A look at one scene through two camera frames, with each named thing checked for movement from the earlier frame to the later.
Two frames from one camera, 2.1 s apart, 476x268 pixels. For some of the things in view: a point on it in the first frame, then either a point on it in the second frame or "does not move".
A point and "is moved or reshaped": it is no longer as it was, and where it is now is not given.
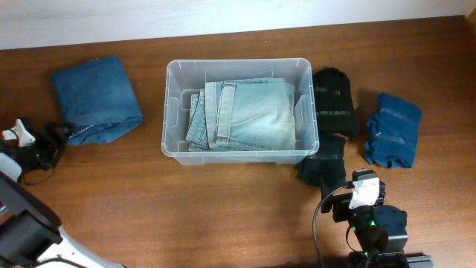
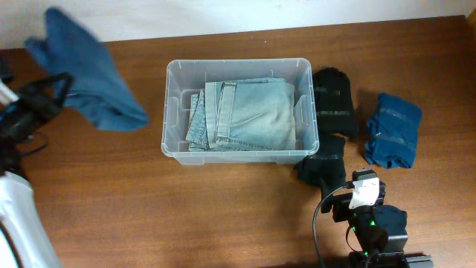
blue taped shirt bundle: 392,132 does not move
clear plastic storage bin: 239,109 does not move
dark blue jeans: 98,99 is moved or reshaped
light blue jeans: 243,115 does not move
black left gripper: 42,147 to 41,103
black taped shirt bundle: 335,107 does not move
